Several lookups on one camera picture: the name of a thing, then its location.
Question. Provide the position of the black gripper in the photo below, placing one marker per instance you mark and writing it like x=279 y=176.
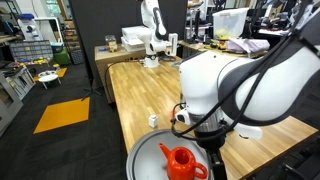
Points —
x=209 y=128

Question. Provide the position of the small white round stool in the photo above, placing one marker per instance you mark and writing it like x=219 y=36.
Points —
x=48 y=76

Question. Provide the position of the white boxes stack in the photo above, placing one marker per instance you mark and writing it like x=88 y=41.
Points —
x=130 y=38

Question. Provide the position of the round grey metal tray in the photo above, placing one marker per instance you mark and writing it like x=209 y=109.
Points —
x=146 y=161

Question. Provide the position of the small white container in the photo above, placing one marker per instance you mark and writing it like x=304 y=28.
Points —
x=153 y=121

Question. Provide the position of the clear plastic storage bin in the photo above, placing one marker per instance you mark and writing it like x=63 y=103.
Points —
x=229 y=22

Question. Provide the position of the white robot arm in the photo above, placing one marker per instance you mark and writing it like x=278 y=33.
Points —
x=251 y=92

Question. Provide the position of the red teapot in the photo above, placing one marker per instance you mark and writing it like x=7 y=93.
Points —
x=182 y=164

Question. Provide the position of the orange floor mat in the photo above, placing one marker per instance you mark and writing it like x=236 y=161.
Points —
x=63 y=114

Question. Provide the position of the grey parts organizer case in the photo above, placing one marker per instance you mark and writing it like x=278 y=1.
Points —
x=31 y=50

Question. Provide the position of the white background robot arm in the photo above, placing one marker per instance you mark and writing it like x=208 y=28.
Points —
x=155 y=38

